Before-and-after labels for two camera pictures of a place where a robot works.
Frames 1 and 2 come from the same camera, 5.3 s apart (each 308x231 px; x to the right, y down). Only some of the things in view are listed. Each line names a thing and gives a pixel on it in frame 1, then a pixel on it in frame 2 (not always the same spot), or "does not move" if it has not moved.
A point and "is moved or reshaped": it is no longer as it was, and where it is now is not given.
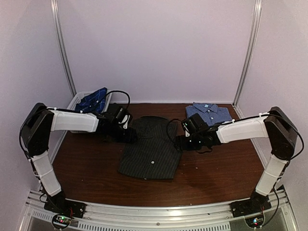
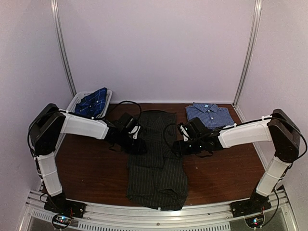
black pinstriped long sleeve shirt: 154,154 is moved or reshaped
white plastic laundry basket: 78,96 does not move
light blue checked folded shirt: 210,113 does not move
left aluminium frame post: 60,45 does not move
